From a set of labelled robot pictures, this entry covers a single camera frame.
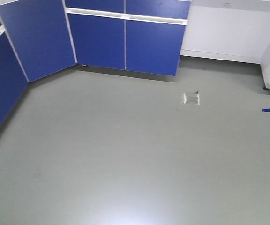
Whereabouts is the metal floor outlet plate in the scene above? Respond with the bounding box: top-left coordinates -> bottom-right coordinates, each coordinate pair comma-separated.
182,91 -> 200,105

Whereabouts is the blue double door cabinet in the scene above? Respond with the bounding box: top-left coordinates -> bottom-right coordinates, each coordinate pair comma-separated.
64,0 -> 191,76

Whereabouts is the blue corner cabinet panel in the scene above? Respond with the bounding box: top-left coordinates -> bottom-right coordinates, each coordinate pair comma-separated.
0,0 -> 76,82

